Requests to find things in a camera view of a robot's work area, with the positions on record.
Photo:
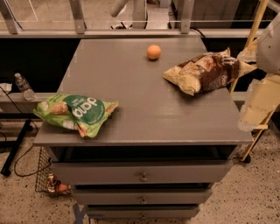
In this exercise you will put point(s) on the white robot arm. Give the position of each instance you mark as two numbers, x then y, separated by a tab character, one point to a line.
268	48

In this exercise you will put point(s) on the grey drawer cabinet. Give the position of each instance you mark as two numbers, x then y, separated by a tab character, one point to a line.
154	121

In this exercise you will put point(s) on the orange fruit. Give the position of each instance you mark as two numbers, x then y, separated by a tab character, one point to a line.
153	52

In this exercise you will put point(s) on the green rice chip bag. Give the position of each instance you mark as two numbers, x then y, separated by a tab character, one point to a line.
76	112

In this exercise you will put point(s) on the snack packet in basket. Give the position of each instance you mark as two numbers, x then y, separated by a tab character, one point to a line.
54	185

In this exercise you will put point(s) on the top grey drawer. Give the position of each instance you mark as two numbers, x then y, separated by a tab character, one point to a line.
134	173

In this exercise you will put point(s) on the black wire basket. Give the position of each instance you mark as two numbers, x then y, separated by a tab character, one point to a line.
44	168

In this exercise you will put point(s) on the black metal table leg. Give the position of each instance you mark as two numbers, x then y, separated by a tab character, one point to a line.
14	146

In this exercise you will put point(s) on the clear plastic water bottle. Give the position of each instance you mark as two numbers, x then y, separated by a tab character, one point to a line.
24	87

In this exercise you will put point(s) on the grey drawer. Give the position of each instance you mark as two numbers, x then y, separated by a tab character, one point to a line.
134	173
137	212
142	196

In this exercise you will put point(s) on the bottom grey drawer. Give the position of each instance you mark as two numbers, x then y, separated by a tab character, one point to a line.
137	212

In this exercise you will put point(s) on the brown chip bag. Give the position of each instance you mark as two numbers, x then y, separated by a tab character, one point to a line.
207	72

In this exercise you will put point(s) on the middle grey drawer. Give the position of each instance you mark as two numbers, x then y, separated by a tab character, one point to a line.
142	196

